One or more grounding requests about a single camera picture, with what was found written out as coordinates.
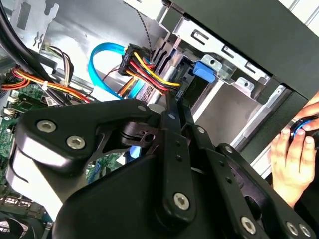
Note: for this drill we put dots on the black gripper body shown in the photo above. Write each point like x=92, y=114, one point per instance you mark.
x=112, y=211

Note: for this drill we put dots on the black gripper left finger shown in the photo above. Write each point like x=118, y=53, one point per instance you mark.
x=62, y=124

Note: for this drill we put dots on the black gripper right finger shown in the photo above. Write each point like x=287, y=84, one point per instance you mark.
x=224, y=171

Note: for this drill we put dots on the hard disk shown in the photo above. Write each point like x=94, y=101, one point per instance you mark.
x=204, y=72

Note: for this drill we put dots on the person's left hand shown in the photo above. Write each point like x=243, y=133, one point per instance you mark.
x=291, y=171

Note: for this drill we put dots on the person's right hand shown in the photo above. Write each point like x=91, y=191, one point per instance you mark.
x=314, y=107

